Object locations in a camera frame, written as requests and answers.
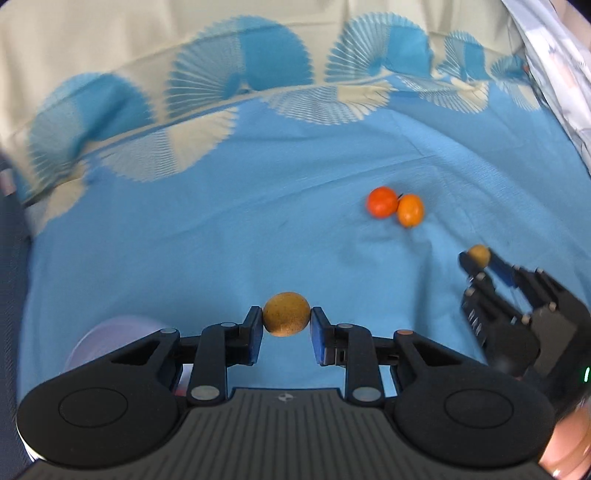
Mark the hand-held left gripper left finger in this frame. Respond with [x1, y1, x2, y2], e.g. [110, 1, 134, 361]
[110, 305, 265, 408]

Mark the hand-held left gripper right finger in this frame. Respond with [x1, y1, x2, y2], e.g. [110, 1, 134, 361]
[310, 306, 468, 408]

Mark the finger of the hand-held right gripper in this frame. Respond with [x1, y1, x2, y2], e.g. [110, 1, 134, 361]
[458, 251, 542, 376]
[488, 250, 583, 319]

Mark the large brown longan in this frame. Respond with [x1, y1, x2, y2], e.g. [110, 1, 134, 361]
[262, 292, 311, 337]

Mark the pale lilac plastic plate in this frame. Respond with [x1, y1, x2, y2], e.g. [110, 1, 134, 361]
[65, 315, 190, 398]

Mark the person's right hand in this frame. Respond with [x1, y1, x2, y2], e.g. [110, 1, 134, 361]
[539, 406, 591, 480]

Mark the oval orange cherry tomato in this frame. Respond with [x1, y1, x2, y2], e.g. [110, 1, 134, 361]
[397, 194, 425, 228]

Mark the blue fan-print bed sheet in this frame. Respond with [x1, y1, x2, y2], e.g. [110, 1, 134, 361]
[16, 74, 591, 402]

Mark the orange-red cherry tomato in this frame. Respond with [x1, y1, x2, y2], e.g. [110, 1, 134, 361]
[367, 186, 399, 219]

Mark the pale patterned quilt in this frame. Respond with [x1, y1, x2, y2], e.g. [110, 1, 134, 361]
[501, 0, 591, 176]

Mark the blue upholstered headboard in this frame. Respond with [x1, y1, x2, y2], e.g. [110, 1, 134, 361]
[0, 154, 33, 480]

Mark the cream fan-print pillow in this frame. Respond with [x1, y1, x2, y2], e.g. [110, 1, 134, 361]
[0, 0, 536, 204]

